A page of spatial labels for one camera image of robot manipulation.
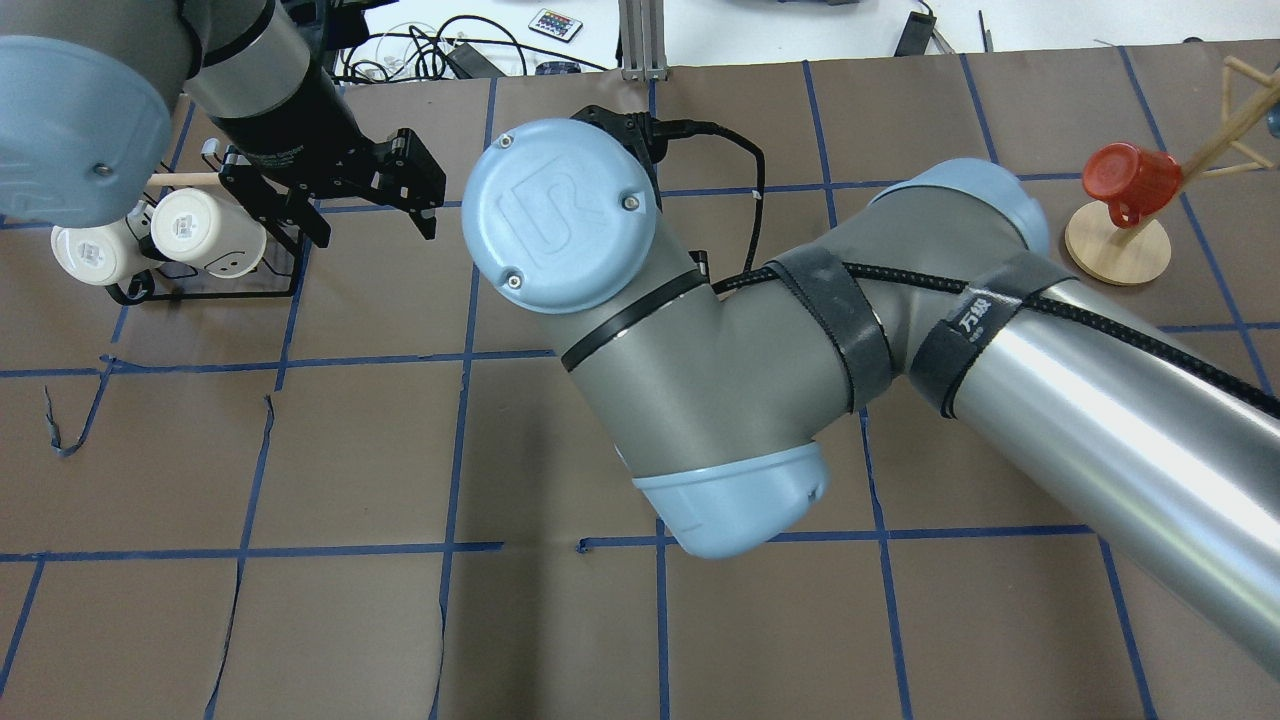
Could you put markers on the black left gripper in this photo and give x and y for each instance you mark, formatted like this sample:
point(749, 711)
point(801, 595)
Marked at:
point(291, 124)

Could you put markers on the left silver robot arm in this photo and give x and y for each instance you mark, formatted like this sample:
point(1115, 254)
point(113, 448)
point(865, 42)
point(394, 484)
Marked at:
point(88, 90)

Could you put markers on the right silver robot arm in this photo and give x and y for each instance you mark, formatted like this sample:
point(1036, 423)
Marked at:
point(713, 394)

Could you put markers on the wooden rack rod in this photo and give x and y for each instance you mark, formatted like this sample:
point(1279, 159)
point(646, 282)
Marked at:
point(181, 180)

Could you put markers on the small remote control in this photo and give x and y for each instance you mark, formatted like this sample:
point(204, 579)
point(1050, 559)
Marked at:
point(559, 26)

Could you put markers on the white mug left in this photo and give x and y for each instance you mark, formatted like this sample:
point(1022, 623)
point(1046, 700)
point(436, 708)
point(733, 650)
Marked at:
point(201, 230)

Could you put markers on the white mug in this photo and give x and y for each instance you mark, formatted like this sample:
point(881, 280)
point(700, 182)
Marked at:
point(108, 254)
point(201, 230)

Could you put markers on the white mug right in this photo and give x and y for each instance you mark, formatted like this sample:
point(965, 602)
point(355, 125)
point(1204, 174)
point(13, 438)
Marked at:
point(108, 254)

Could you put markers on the orange mug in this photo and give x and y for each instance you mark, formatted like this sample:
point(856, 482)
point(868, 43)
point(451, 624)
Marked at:
point(1131, 181)

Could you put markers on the aluminium frame post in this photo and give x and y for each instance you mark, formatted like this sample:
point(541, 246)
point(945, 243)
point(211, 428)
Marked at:
point(643, 40)

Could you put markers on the black wire cup rack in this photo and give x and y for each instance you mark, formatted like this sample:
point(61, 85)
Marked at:
point(277, 276)

